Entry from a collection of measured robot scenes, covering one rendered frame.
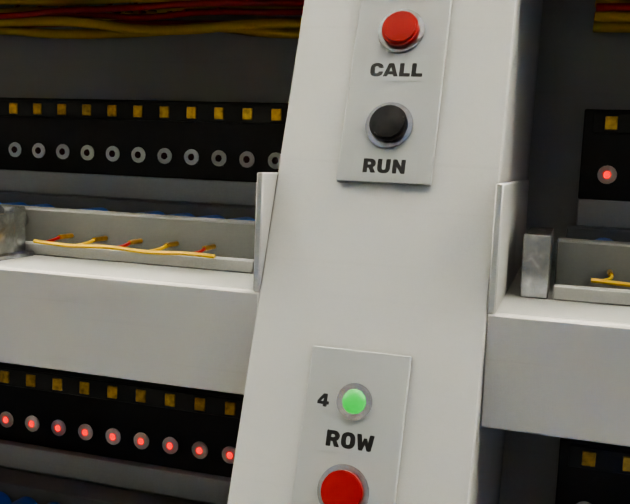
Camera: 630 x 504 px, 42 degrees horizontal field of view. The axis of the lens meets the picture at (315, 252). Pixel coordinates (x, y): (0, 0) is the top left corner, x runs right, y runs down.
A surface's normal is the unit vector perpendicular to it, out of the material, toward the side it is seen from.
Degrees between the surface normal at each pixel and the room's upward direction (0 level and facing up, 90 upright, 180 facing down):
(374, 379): 90
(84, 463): 109
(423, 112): 90
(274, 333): 90
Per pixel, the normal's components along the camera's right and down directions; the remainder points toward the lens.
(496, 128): -0.27, -0.23
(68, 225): -0.30, 0.09
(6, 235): 0.95, 0.07
